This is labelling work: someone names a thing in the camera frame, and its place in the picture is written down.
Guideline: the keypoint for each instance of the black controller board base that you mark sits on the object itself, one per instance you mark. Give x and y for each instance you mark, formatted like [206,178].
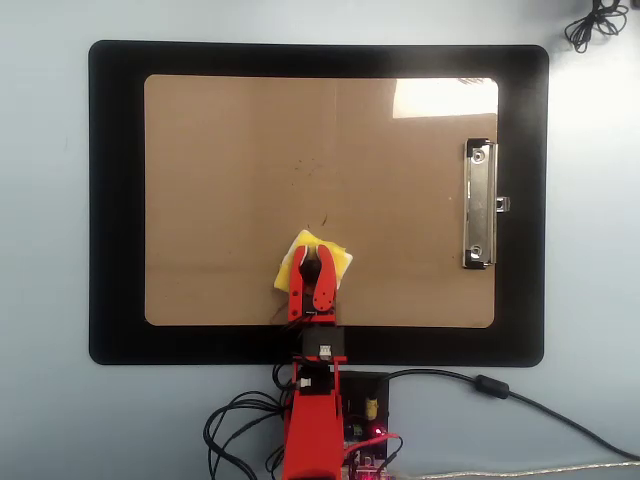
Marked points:
[372,395]

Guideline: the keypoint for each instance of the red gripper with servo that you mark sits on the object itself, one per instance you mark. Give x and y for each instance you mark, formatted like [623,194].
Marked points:
[310,315]

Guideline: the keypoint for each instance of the black rectangular mat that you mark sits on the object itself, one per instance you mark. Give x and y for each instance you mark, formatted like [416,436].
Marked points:
[117,200]

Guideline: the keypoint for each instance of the yellow sponge with black knob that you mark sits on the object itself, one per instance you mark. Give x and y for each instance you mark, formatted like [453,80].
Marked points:
[342,260]

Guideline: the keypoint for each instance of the silver metal clipboard clip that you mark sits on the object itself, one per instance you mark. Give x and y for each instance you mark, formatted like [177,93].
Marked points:
[479,205]

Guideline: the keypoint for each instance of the brown clipboard board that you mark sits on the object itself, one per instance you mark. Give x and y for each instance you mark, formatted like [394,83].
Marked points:
[400,200]

